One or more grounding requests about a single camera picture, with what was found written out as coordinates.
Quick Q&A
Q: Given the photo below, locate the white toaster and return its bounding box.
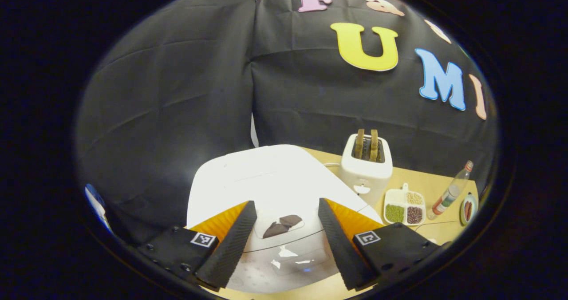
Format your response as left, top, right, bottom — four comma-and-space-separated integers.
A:
336, 133, 394, 207

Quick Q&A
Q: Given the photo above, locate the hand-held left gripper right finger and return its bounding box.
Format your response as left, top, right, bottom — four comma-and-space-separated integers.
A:
318, 197, 442, 291

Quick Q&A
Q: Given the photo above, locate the white divided grain dish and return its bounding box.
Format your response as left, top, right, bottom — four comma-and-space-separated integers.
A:
383, 183, 426, 226

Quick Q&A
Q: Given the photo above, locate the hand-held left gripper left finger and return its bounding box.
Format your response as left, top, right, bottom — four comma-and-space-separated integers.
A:
137, 200, 258, 290

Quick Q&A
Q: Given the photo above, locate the green plate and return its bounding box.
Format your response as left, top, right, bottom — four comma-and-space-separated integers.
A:
460, 193, 478, 226

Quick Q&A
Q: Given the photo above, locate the clear plastic bottle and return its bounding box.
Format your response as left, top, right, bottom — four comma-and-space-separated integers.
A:
432, 160, 474, 215

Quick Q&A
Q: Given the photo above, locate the black backdrop cloth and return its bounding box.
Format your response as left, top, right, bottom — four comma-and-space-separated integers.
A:
75, 0, 500, 243

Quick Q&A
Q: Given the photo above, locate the white rice cooker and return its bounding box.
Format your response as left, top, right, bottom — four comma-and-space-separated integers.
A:
186, 145, 383, 294

